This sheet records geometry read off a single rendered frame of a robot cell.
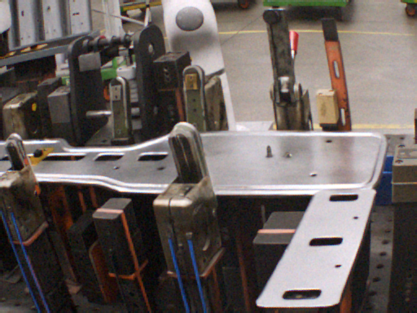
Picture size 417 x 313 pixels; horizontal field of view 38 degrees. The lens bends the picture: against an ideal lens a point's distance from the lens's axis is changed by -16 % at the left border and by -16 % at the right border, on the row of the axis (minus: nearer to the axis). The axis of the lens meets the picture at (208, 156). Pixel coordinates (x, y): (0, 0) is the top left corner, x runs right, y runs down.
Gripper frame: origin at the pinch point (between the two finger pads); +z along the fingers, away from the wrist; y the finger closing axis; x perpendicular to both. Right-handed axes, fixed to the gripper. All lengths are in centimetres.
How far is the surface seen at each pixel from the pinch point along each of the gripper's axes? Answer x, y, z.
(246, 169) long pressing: 65, 58, 19
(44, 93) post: 19.9, 20.2, 11.0
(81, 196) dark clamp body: 26, 25, 35
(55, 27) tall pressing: -118, -379, 51
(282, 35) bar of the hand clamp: 74, 39, 2
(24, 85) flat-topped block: 8.3, 5.5, 11.4
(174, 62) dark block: 53, 31, 7
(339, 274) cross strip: 78, 92, 19
